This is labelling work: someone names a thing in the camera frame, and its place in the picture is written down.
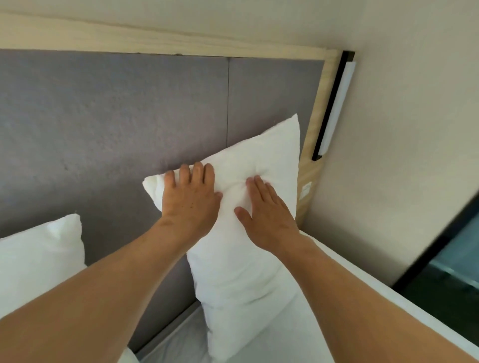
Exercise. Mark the white pillow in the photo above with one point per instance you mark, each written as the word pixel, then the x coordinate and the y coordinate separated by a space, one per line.
pixel 35 261
pixel 239 284

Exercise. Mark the person's right forearm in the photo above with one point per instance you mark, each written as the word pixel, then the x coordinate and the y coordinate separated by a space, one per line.
pixel 355 310

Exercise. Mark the white wall switch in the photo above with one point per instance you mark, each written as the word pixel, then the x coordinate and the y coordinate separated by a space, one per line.
pixel 306 189

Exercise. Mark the person's left middle finger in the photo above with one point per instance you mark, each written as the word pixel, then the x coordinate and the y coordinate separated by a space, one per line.
pixel 197 174

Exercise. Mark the person's left thumb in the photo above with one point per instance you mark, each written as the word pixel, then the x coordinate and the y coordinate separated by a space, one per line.
pixel 218 200

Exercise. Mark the white bed mattress sheet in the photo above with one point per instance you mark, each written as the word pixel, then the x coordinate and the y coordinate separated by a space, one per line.
pixel 299 336

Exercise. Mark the wooden headboard frame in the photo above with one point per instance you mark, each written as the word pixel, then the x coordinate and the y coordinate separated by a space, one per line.
pixel 316 123

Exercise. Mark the person's left forearm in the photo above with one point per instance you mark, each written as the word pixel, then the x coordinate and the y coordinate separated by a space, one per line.
pixel 93 295

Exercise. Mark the black framed glass door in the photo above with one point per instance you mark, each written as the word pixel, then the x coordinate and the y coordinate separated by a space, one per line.
pixel 445 276

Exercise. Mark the grey fabric headboard panel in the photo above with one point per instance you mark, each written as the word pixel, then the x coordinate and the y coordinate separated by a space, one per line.
pixel 262 93
pixel 104 131

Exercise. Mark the person's right hand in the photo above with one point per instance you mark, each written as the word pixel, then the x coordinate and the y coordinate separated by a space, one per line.
pixel 271 224

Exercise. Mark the person's left hand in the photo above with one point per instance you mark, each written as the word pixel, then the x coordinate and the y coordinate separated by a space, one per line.
pixel 189 209

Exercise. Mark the person's left little finger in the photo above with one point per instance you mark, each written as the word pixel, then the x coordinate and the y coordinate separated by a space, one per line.
pixel 170 180

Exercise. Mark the white wall lamp black mount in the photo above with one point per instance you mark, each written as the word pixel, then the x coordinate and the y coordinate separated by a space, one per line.
pixel 338 108

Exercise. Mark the person's right thumb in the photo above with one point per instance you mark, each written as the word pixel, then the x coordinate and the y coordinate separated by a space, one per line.
pixel 243 217

